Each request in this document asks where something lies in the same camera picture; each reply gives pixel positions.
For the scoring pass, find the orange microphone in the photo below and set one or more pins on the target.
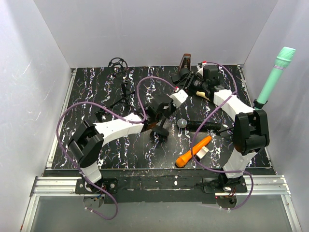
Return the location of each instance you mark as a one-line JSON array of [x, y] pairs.
[[182, 160]]

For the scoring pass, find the small white blue box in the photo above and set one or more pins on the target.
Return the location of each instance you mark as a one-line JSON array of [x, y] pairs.
[[202, 152]]

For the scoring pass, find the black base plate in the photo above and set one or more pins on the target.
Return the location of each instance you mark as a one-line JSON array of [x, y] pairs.
[[152, 185]]

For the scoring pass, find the tripod shock-mount mic stand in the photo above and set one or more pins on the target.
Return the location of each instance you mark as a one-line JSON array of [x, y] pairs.
[[120, 68]]

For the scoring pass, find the round-base stand for cream mic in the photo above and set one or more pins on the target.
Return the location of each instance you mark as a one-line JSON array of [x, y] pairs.
[[159, 129]]

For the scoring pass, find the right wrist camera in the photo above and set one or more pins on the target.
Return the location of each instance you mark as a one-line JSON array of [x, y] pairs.
[[200, 67]]

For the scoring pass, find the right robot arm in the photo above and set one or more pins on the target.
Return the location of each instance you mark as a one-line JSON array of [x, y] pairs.
[[250, 131]]

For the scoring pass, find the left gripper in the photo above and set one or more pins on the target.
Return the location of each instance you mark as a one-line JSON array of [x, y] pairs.
[[173, 107]]

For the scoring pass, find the brown metronome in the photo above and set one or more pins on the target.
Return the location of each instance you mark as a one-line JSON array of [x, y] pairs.
[[185, 62]]

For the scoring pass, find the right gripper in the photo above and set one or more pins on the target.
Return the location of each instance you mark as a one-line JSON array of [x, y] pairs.
[[189, 91]]

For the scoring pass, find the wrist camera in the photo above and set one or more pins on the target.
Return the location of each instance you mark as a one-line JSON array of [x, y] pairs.
[[178, 97], [200, 67]]

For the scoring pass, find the black silver-mesh microphone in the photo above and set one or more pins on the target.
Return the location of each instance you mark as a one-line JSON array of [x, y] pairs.
[[194, 125]]

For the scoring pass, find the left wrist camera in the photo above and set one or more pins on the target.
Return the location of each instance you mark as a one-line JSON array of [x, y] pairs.
[[178, 97]]

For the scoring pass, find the tripod stand for green mic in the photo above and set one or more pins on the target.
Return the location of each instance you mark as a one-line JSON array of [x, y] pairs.
[[251, 107]]

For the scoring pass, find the short round-base mic stand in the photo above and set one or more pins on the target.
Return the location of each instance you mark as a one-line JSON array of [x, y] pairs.
[[100, 115]]

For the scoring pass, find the green microphone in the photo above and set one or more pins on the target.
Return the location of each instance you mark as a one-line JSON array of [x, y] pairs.
[[283, 59]]

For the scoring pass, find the aluminium rail frame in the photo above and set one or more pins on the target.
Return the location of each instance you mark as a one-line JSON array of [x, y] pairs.
[[266, 208]]

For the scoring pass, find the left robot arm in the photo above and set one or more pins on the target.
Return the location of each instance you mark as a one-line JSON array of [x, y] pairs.
[[89, 138]]

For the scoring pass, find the cream microphone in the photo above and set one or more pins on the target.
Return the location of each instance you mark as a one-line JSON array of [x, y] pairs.
[[202, 94]]

